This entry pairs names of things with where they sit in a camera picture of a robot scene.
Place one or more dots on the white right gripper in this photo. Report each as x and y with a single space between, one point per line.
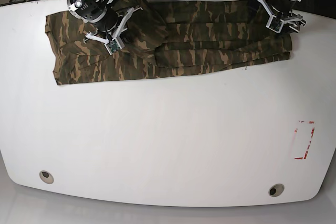
119 32

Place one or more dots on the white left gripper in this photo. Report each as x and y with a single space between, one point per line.
281 18

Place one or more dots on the red tape rectangle marking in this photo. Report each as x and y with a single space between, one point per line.
302 139

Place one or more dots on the right table cable grommet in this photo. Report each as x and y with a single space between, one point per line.
276 190

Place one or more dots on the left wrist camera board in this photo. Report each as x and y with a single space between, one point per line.
275 25

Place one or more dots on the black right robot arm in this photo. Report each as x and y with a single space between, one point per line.
96 12

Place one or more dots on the left table cable grommet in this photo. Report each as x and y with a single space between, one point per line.
46 177

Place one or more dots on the table cable grommet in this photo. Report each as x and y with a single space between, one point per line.
46 177
276 190

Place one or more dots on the camouflage t-shirt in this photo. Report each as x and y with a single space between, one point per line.
168 39

